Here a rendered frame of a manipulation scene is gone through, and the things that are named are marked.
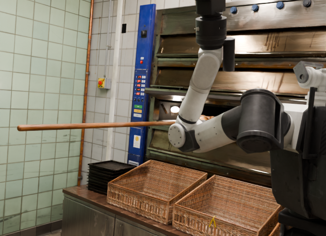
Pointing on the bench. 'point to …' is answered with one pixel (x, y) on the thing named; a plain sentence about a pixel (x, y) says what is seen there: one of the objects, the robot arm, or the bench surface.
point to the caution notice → (137, 141)
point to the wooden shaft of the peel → (89, 125)
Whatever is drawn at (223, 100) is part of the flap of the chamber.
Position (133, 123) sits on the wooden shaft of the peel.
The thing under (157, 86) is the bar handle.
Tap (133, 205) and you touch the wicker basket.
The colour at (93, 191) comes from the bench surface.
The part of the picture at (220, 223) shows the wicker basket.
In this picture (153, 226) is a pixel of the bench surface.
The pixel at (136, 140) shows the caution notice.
